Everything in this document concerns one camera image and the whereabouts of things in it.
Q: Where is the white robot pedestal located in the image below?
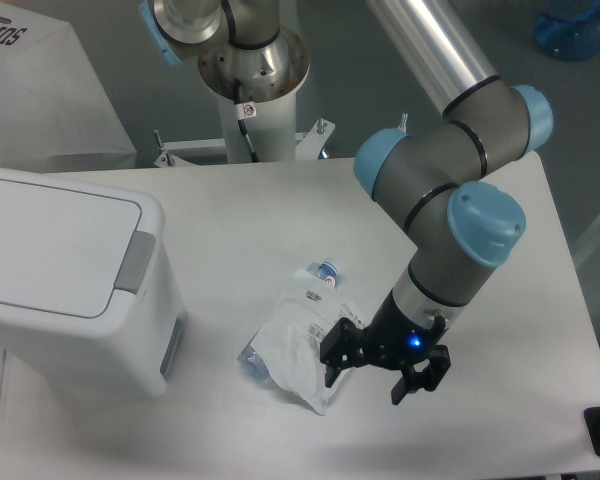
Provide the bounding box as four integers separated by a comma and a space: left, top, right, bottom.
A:
154, 28, 336, 167

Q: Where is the white trash can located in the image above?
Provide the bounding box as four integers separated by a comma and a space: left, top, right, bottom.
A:
0, 168, 187, 398

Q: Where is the blue water jug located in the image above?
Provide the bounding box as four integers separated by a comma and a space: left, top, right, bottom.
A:
533, 1, 600, 61

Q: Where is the white plastic pouch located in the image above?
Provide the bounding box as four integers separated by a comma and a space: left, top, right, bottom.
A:
252, 268, 368, 415

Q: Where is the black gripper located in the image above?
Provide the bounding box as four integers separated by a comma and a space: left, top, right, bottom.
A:
319, 292, 451, 405

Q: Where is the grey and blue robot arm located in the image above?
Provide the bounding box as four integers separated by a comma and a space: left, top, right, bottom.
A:
140, 1, 553, 403

